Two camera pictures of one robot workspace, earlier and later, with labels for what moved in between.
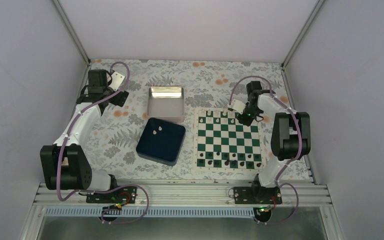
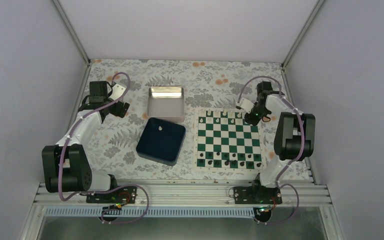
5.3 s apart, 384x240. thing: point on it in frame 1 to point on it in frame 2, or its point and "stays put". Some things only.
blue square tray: x=160 y=140 stays put
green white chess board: x=222 y=142 stays put
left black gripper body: x=116 y=101 to x=116 y=112
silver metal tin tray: x=166 y=103 stays put
